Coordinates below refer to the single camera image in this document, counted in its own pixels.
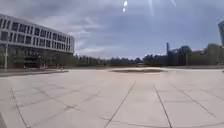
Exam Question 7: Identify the pale pole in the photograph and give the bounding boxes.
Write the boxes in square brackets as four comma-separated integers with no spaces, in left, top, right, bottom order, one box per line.
[3,43,9,71]

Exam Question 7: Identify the pale stone slab plaza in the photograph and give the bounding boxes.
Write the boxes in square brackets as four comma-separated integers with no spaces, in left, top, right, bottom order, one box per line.
[0,67,224,128]

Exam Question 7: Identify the low round dark bed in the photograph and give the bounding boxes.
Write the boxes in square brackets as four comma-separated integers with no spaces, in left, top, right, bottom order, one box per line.
[109,67,167,74]

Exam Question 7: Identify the thin dark tower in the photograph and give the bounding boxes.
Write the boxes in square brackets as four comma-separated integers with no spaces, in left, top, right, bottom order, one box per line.
[165,41,170,54]

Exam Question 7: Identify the tall building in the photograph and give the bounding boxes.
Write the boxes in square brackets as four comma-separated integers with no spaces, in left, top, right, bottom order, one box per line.
[217,19,224,46]

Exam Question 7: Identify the white office building, dark windows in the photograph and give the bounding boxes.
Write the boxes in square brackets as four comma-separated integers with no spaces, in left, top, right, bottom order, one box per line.
[0,13,76,70]

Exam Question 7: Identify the row of trees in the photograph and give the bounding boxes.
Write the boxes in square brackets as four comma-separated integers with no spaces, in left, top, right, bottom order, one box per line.
[68,43,224,67]

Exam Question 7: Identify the low dark raised platform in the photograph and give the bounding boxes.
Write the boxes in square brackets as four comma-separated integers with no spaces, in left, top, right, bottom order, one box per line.
[0,68,70,78]

